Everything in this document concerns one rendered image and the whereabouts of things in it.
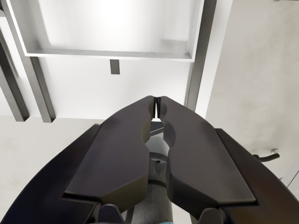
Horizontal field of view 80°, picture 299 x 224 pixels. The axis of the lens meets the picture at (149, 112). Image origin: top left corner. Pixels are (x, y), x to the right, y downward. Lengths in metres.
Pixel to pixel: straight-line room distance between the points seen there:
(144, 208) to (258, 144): 1.49
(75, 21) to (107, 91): 0.13
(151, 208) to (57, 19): 0.42
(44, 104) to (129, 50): 0.19
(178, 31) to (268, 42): 1.12
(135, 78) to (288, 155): 1.87
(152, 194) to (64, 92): 0.32
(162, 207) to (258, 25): 1.15
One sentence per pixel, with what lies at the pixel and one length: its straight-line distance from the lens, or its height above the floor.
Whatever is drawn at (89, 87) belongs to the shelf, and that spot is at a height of 0.88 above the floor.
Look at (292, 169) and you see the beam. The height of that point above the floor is 0.45.
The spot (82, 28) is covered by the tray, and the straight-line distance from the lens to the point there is 0.33.
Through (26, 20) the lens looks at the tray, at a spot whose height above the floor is 0.89.
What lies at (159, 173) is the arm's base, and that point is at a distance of 0.54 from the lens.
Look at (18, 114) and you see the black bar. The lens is 0.44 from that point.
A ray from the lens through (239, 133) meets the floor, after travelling 1.69.
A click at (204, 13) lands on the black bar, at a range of 0.30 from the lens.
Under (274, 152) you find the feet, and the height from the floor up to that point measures 0.02.
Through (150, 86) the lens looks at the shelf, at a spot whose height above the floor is 0.88.
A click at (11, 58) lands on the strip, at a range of 0.41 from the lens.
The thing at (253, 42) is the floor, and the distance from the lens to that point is 1.36.
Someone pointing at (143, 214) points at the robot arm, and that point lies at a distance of 0.47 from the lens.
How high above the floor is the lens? 1.19
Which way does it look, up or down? 57 degrees down
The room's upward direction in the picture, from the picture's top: 177 degrees counter-clockwise
